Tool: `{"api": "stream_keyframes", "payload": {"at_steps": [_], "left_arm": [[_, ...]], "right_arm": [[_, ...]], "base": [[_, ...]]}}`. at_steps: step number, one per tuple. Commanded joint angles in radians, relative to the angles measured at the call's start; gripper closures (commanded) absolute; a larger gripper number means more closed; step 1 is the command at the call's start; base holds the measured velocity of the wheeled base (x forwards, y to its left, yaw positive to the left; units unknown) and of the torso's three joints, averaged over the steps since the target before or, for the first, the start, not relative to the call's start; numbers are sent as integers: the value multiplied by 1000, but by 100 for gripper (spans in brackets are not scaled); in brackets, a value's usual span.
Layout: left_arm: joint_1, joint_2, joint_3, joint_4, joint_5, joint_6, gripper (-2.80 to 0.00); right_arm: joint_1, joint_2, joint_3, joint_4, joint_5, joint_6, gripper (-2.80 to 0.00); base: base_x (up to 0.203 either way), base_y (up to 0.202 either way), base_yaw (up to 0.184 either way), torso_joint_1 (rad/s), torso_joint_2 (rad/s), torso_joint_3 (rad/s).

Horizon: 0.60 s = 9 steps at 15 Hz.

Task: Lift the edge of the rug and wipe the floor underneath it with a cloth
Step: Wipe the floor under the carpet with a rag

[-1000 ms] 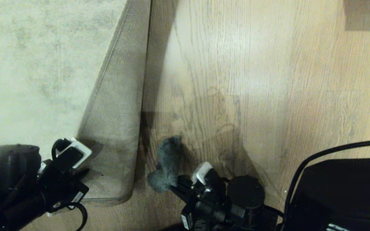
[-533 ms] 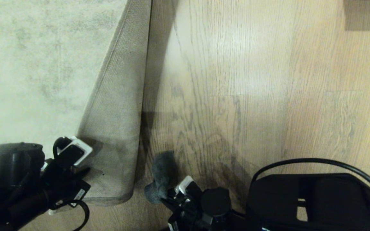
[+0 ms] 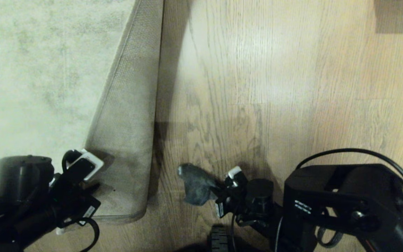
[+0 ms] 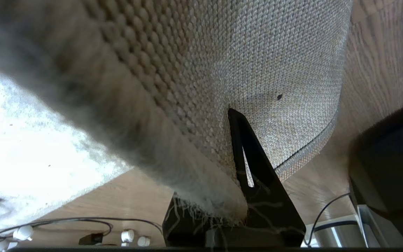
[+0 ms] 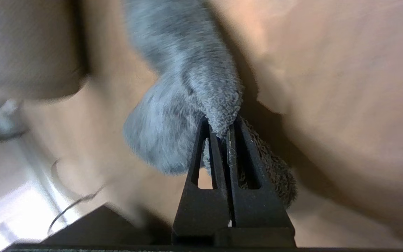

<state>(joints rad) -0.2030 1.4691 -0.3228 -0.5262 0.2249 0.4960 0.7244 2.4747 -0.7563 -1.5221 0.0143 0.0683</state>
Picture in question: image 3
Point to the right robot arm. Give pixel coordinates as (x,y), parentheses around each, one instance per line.
(345,206)

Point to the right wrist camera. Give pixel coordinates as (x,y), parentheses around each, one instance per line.
(235,176)

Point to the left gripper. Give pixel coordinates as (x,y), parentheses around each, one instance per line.
(77,206)

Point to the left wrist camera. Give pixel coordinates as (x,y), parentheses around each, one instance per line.
(84,164)

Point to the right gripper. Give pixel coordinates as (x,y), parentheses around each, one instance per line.
(231,204)

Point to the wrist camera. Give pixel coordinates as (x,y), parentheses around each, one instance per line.
(235,176)
(84,164)

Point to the dark grey cloth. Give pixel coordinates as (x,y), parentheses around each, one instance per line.
(196,187)

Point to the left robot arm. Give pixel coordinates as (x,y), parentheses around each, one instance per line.
(16,178)

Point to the pale beige rug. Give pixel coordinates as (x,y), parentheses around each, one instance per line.
(40,70)

